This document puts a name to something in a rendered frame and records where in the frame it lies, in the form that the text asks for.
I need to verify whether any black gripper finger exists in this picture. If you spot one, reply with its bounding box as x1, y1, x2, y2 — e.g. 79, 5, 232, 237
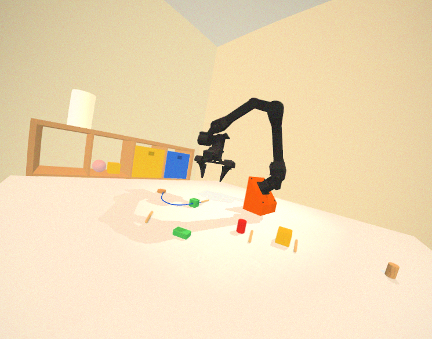
197, 162, 206, 178
219, 166, 232, 182

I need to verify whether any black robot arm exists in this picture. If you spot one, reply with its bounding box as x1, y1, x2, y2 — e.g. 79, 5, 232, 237
197, 98, 286, 194

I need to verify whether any short orange wooden cylinder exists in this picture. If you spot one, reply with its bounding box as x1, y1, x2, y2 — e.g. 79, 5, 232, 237
384, 262, 400, 279

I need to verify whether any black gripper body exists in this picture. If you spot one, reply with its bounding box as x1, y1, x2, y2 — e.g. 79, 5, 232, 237
194, 145, 235, 168

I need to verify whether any yellow block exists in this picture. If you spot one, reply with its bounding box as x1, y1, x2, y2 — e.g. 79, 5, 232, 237
275, 226, 292, 247

